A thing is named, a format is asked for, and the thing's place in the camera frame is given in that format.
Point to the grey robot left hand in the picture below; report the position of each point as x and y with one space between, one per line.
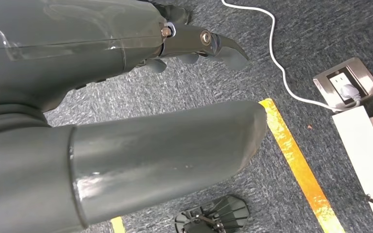
61 48

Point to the black ribbed foot plate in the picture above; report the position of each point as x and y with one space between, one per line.
225 214

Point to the yellow floor tape square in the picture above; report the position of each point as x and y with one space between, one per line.
289 144

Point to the steel floor socket box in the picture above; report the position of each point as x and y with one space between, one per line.
363 72

